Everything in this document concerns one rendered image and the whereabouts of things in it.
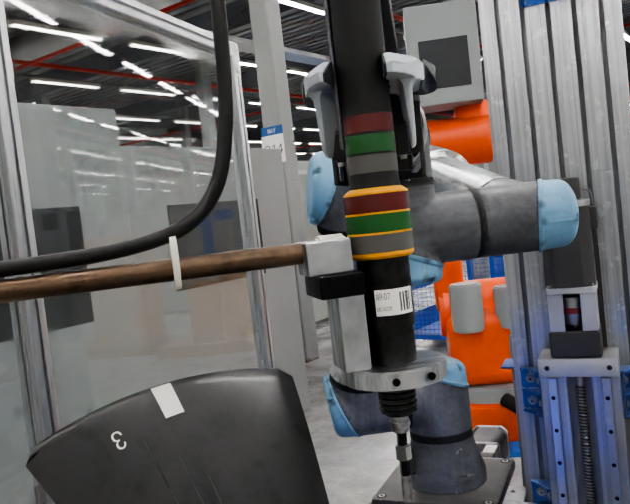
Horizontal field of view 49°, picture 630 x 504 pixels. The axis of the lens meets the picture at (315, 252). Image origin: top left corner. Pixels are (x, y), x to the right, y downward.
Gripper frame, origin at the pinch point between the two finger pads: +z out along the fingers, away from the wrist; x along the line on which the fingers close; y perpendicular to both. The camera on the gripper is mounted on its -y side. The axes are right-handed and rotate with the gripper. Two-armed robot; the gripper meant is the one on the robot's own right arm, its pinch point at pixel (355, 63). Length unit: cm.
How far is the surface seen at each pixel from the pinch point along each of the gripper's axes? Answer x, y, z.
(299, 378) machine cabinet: 118, 135, -470
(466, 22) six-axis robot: -30, -97, -398
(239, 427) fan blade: 13.3, 25.5, -8.1
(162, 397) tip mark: 19.5, 22.6, -8.0
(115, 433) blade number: 22.0, 24.2, -4.3
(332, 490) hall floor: 73, 166, -330
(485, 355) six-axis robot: -21, 108, -390
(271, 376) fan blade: 11.9, 23.0, -14.3
